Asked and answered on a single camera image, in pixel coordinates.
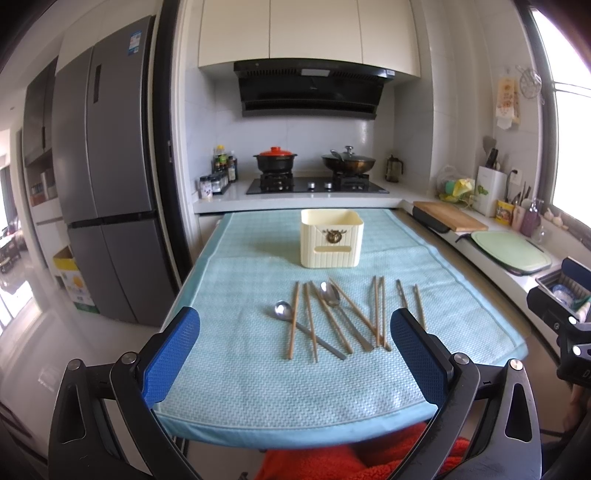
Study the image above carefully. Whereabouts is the steel spoon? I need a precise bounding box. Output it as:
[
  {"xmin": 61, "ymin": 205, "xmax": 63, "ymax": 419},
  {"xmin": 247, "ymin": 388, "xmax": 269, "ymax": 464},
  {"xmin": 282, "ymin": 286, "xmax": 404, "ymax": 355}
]
[
  {"xmin": 273, "ymin": 300, "xmax": 348, "ymax": 361},
  {"xmin": 320, "ymin": 282, "xmax": 374, "ymax": 352}
]

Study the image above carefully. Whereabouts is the green cutting board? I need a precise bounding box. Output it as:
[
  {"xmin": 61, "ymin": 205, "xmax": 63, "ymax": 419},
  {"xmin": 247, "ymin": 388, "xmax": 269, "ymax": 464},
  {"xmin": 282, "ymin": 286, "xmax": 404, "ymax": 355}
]
[{"xmin": 470, "ymin": 231, "xmax": 552, "ymax": 275}]

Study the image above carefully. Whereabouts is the red fleece cloth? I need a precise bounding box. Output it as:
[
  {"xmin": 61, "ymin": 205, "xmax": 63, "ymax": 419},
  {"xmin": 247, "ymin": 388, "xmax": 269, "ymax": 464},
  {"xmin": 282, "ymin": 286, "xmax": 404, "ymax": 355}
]
[{"xmin": 253, "ymin": 421, "xmax": 472, "ymax": 480}]

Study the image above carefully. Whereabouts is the purple soap dispenser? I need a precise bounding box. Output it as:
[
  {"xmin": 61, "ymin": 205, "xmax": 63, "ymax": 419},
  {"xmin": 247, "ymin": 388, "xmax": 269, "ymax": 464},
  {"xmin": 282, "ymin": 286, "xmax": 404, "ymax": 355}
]
[{"xmin": 520, "ymin": 199, "xmax": 540, "ymax": 238}]

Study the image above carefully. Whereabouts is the light blue woven table mat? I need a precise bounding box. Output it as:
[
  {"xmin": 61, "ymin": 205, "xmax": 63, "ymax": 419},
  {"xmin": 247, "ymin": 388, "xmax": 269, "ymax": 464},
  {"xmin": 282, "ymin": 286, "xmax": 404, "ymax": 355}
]
[{"xmin": 155, "ymin": 209, "xmax": 530, "ymax": 449}]

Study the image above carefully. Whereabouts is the yellow cardboard box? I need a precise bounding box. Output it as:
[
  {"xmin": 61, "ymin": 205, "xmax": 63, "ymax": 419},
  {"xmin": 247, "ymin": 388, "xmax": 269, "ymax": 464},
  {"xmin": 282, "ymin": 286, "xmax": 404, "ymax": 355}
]
[{"xmin": 53, "ymin": 246, "xmax": 99, "ymax": 314}]

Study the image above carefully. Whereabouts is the yellow snack canister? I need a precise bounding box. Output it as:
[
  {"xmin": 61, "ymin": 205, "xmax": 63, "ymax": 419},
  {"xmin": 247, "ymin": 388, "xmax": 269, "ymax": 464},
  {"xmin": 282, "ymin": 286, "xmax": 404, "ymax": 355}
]
[{"xmin": 495, "ymin": 200, "xmax": 515, "ymax": 226}]

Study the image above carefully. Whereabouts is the wooden cutting board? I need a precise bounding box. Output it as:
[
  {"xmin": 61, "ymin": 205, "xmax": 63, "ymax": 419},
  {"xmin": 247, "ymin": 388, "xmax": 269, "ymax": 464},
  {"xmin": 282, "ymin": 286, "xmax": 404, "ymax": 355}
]
[{"xmin": 412, "ymin": 201, "xmax": 489, "ymax": 233}]

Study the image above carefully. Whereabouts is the cream utensil holder box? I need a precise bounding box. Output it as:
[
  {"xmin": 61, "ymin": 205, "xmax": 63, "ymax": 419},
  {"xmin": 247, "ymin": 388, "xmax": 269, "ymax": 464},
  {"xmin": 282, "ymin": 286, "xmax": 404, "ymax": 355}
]
[{"xmin": 301, "ymin": 209, "xmax": 365, "ymax": 269}]

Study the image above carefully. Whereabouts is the white-label spice jar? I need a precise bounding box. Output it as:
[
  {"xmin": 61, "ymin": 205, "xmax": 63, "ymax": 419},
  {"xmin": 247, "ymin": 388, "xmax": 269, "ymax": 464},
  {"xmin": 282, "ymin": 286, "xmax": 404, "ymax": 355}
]
[{"xmin": 199, "ymin": 175, "xmax": 213, "ymax": 201}]

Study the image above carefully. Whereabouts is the white knife block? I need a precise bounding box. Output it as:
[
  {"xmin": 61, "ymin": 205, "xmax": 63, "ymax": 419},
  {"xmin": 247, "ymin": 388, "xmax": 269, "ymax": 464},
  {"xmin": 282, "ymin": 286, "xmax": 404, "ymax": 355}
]
[{"xmin": 473, "ymin": 166, "xmax": 507, "ymax": 218}]

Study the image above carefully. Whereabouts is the yellow green bag of items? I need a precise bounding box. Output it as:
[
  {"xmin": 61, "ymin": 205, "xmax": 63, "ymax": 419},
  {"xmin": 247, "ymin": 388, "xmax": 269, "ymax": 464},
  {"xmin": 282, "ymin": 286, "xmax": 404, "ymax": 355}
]
[{"xmin": 436, "ymin": 165, "xmax": 476, "ymax": 205}]

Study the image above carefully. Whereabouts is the dark glass french press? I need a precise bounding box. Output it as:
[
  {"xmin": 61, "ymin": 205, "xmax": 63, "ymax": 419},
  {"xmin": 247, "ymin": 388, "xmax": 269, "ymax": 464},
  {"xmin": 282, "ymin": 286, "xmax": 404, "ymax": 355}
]
[{"xmin": 385, "ymin": 155, "xmax": 404, "ymax": 183}]

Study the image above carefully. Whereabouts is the black gas cooktop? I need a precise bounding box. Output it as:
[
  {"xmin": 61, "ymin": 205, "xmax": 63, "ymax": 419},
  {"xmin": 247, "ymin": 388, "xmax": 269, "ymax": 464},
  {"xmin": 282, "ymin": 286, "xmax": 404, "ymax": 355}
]
[{"xmin": 246, "ymin": 173, "xmax": 389, "ymax": 195}]

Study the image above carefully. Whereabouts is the sauce bottles group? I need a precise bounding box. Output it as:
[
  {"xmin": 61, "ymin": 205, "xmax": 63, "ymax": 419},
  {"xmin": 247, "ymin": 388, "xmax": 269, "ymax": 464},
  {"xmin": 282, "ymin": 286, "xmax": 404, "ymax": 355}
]
[{"xmin": 213, "ymin": 145, "xmax": 238, "ymax": 183}]

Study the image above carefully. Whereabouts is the dark wok with glass lid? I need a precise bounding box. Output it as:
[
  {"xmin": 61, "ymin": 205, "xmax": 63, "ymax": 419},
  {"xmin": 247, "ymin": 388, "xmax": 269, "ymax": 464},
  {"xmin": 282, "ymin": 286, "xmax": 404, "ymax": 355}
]
[{"xmin": 322, "ymin": 146, "xmax": 376, "ymax": 176}]

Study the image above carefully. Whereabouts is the black pot with red lid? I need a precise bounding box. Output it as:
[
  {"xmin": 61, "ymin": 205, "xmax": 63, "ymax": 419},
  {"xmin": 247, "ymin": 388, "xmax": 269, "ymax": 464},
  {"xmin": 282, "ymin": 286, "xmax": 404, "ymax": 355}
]
[{"xmin": 254, "ymin": 146, "xmax": 297, "ymax": 174}]

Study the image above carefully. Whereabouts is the hanging patterned towel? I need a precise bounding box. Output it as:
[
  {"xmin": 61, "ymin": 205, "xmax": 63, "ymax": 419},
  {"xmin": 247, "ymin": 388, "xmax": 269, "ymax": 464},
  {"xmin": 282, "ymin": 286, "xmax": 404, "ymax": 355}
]
[{"xmin": 495, "ymin": 76, "xmax": 521, "ymax": 130}]

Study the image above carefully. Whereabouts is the grey multi-door refrigerator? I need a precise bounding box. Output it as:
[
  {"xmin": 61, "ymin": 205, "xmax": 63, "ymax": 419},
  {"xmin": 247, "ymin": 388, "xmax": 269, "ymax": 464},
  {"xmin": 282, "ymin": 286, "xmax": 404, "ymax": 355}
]
[{"xmin": 52, "ymin": 15, "xmax": 174, "ymax": 327}]

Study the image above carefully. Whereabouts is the black range hood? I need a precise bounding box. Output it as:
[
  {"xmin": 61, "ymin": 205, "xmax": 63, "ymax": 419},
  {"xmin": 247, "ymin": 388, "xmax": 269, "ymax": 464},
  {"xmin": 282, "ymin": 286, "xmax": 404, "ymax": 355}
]
[{"xmin": 233, "ymin": 58, "xmax": 394, "ymax": 120}]

